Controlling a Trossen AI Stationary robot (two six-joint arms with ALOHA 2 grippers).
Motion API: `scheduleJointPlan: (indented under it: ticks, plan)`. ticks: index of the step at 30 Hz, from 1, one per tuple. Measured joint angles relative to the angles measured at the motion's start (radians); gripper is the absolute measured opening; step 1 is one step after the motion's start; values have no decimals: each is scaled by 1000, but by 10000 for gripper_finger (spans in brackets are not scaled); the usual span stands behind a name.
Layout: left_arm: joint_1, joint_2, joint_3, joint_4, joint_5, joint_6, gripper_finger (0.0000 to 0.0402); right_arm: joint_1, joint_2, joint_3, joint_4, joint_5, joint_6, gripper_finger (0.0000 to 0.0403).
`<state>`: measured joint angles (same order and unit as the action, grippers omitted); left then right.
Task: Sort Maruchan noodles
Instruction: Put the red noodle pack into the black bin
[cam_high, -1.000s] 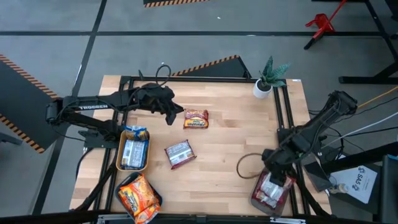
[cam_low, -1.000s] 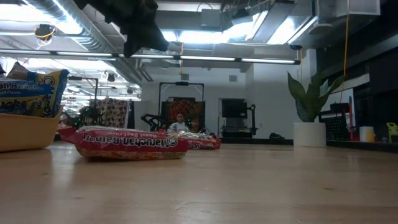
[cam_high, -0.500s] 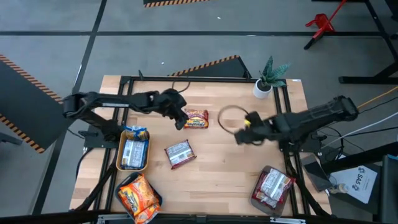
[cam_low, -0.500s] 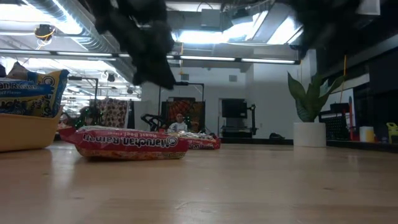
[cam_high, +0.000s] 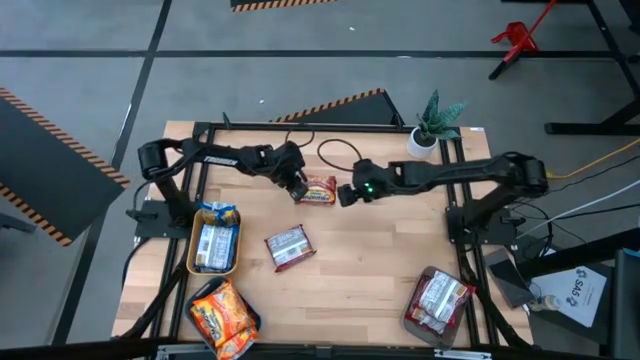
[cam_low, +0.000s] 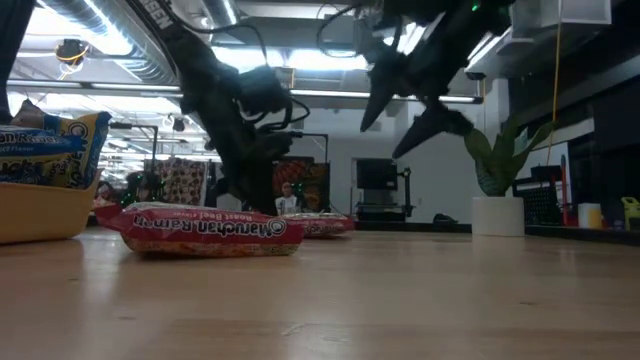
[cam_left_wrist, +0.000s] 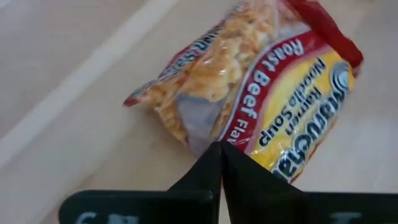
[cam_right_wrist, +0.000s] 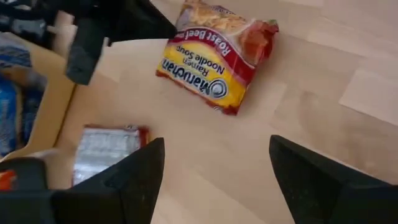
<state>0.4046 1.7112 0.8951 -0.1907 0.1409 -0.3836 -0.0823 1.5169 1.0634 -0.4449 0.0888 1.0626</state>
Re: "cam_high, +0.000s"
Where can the snake plant in white pot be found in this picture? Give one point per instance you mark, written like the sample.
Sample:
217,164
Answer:
425,142

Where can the dark tablet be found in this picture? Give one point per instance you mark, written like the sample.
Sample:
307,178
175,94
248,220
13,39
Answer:
510,280

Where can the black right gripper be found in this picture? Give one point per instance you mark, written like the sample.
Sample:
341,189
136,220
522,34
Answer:
372,180

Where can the clear grey plastic bin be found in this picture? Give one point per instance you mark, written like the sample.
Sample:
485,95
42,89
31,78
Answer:
450,335

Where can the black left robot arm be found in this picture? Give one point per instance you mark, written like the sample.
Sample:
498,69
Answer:
220,159

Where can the black hazard-striped floor panel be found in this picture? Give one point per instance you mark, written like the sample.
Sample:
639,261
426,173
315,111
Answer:
360,112
280,4
45,170

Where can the dark blue plastic bin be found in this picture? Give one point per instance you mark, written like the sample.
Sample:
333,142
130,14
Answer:
192,292

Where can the orange Maruchan ramen packet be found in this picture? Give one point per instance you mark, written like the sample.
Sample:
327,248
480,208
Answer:
220,312
239,344

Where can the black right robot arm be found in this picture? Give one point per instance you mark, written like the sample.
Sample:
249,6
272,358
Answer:
450,172

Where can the black diagonal beam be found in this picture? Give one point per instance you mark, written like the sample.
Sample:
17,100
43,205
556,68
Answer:
575,255

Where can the white printed paper sheet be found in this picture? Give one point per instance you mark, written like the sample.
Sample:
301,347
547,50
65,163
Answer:
580,295

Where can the red metal stand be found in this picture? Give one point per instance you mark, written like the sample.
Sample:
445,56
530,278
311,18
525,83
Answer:
517,37

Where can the blue Maruchan ramen packet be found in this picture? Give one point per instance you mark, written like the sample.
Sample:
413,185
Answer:
220,214
216,247

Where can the small clear bottle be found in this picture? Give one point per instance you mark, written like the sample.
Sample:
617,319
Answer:
547,303

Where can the yellow-orange plastic bin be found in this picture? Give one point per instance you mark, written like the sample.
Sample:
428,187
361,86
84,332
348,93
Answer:
190,250

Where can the black desk leg frame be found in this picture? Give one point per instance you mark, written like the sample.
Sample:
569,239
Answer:
590,128

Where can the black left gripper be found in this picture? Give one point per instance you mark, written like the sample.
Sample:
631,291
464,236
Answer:
287,162

